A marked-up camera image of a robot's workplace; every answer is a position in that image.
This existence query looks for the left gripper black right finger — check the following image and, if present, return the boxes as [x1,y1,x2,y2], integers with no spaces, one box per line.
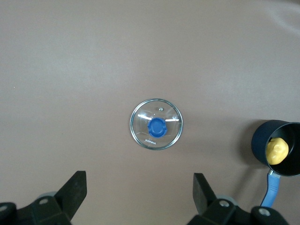
[188,172,253,225]

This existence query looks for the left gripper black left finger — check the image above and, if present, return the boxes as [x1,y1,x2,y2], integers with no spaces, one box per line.
[30,171,87,225]

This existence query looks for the yellow potato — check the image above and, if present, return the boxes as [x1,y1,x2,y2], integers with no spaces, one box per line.
[266,137,289,165]

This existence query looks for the glass lid blue knob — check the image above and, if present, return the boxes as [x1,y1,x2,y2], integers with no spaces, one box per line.
[129,98,184,150]

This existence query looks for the black pot blue handle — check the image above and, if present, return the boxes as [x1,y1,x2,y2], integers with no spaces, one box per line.
[250,119,300,209]

